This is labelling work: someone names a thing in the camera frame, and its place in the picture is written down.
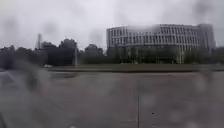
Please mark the white car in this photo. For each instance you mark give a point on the white car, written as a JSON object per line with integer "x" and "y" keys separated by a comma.
{"x": 47, "y": 66}

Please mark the grass strip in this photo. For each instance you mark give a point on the grass strip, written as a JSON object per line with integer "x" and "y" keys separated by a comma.
{"x": 133, "y": 67}

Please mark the row of dark trees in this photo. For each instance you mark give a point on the row of dark trees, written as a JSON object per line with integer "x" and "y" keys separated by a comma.
{"x": 63, "y": 55}

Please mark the large white grid-fronted building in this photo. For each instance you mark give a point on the large white grid-fronted building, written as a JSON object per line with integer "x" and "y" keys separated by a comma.
{"x": 160, "y": 36}

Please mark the wet grey paved plaza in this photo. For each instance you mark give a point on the wet grey paved plaza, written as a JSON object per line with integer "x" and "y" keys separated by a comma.
{"x": 100, "y": 100}

